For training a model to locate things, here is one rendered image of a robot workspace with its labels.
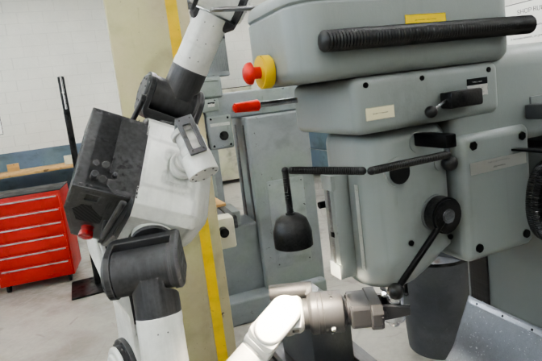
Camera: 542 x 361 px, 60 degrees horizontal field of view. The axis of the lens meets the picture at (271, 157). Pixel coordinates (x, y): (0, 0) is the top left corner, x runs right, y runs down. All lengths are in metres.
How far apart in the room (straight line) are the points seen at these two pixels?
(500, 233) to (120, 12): 2.06
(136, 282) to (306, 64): 0.52
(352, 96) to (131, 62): 1.86
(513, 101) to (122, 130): 0.82
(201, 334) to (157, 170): 1.92
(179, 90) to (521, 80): 0.75
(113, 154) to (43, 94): 8.80
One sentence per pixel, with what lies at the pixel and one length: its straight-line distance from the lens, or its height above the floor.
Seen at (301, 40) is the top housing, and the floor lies 1.80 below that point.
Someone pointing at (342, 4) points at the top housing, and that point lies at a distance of 0.80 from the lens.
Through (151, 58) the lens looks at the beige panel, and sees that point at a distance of 2.56.
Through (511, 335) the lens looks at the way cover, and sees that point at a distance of 1.38.
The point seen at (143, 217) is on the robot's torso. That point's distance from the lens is 1.00.
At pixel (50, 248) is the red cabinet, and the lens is 5.46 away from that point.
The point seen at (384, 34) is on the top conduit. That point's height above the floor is 1.79.
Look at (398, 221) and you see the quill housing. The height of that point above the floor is 1.46.
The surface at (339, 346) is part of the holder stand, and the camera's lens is 1.37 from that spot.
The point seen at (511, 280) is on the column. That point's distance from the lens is 1.34.
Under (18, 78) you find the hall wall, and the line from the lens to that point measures 9.86.
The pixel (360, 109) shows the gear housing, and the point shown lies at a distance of 0.81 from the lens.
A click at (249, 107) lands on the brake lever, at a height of 1.70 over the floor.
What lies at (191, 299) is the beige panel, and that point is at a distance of 2.77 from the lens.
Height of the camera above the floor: 1.72
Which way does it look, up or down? 8 degrees down
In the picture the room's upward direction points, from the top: 7 degrees counter-clockwise
